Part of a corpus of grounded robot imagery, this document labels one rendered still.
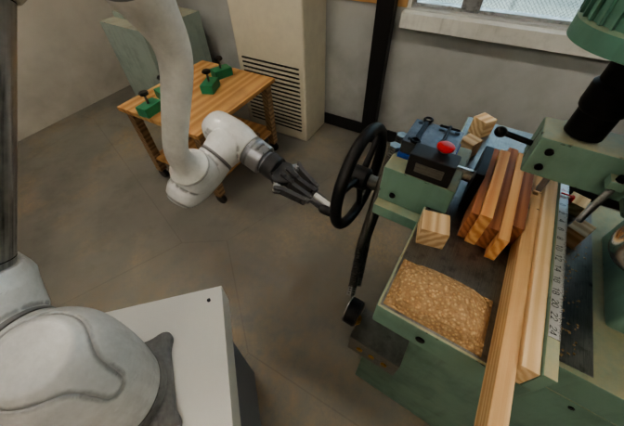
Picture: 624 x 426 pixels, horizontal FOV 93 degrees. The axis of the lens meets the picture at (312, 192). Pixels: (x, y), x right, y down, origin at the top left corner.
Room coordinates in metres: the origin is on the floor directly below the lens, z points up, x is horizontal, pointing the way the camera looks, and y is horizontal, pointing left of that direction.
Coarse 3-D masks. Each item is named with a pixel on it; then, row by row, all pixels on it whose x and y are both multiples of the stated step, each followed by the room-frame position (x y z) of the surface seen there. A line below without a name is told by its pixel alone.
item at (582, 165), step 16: (544, 128) 0.38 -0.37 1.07; (560, 128) 0.38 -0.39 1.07; (544, 144) 0.36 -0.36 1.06; (560, 144) 0.35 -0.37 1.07; (576, 144) 0.34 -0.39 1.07; (592, 144) 0.34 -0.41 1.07; (608, 144) 0.34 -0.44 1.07; (528, 160) 0.36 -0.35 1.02; (544, 160) 0.35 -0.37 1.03; (560, 160) 0.34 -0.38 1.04; (576, 160) 0.33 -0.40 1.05; (592, 160) 0.32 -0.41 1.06; (608, 160) 0.31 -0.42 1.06; (544, 176) 0.34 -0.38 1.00; (560, 176) 0.33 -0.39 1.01; (576, 176) 0.32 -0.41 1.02; (592, 176) 0.31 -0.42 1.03; (592, 192) 0.31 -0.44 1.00
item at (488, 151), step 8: (488, 152) 0.42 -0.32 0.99; (480, 160) 0.41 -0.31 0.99; (488, 160) 0.40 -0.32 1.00; (464, 168) 0.41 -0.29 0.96; (480, 168) 0.37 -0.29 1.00; (464, 176) 0.40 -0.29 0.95; (472, 176) 0.39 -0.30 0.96; (480, 176) 0.36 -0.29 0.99; (472, 184) 0.36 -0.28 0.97; (480, 184) 0.36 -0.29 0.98; (464, 192) 0.38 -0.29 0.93; (472, 192) 0.36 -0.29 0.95; (464, 200) 0.36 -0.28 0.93; (464, 208) 0.36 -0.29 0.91
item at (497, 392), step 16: (528, 240) 0.26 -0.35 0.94; (512, 256) 0.25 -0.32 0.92; (528, 256) 0.23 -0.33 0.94; (512, 272) 0.21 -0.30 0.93; (528, 272) 0.21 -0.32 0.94; (512, 288) 0.18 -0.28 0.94; (512, 304) 0.16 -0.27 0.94; (496, 320) 0.15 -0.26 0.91; (512, 320) 0.14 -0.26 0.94; (496, 336) 0.13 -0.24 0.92; (512, 336) 0.12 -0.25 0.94; (496, 352) 0.10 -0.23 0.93; (512, 352) 0.10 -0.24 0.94; (496, 368) 0.08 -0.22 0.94; (512, 368) 0.08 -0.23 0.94; (496, 384) 0.07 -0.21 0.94; (512, 384) 0.07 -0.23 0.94; (480, 400) 0.06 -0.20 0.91; (496, 400) 0.05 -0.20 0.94; (512, 400) 0.05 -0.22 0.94; (480, 416) 0.04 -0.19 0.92; (496, 416) 0.04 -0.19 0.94
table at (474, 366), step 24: (504, 144) 0.56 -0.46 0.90; (456, 192) 0.41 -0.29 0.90; (384, 216) 0.39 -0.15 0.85; (408, 216) 0.37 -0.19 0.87; (456, 216) 0.34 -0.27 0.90; (408, 240) 0.29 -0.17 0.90; (456, 240) 0.29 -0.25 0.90; (432, 264) 0.25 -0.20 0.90; (456, 264) 0.24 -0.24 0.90; (480, 264) 0.24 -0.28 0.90; (504, 264) 0.24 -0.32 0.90; (384, 288) 0.21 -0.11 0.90; (480, 288) 0.20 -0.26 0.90; (384, 312) 0.17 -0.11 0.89; (408, 336) 0.15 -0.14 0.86; (432, 336) 0.13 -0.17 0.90; (456, 360) 0.11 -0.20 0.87; (480, 360) 0.10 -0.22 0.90
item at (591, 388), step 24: (600, 216) 0.41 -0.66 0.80; (600, 240) 0.35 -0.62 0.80; (576, 264) 0.29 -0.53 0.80; (600, 264) 0.29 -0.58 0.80; (576, 288) 0.24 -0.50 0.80; (600, 288) 0.24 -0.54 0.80; (576, 312) 0.20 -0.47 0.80; (600, 312) 0.20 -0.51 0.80; (576, 336) 0.16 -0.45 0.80; (600, 336) 0.16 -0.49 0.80; (576, 360) 0.12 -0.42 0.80; (600, 360) 0.12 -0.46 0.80; (552, 384) 0.10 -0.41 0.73; (576, 384) 0.09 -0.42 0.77; (600, 384) 0.09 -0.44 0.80; (600, 408) 0.06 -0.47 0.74
